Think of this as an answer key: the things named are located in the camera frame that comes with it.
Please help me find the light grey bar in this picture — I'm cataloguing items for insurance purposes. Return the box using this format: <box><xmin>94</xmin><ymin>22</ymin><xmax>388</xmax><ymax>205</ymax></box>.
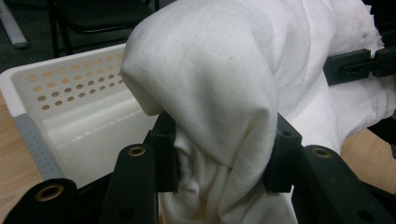
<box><xmin>0</xmin><ymin>0</ymin><xmax>30</xmax><ymax>49</ymax></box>

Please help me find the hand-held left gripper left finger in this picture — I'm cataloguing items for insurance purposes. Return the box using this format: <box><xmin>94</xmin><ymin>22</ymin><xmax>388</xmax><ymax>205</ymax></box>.
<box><xmin>145</xmin><ymin>111</ymin><xmax>180</xmax><ymax>194</ymax></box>

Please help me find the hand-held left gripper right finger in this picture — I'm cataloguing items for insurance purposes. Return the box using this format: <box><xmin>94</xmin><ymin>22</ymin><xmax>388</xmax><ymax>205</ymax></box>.
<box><xmin>262</xmin><ymin>113</ymin><xmax>304</xmax><ymax>194</ymax></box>

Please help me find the white perforated plastic basket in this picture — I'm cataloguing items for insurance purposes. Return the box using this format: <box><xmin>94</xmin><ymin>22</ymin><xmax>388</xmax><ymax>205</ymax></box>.
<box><xmin>0</xmin><ymin>42</ymin><xmax>161</xmax><ymax>189</ymax></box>

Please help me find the black chair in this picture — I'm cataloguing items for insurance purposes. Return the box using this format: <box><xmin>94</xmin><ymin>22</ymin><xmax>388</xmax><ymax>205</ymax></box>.
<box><xmin>46</xmin><ymin>0</ymin><xmax>162</xmax><ymax>60</ymax></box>

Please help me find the white cloth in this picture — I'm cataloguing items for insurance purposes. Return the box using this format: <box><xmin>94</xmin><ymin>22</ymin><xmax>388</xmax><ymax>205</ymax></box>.
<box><xmin>120</xmin><ymin>0</ymin><xmax>396</xmax><ymax>224</ymax></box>

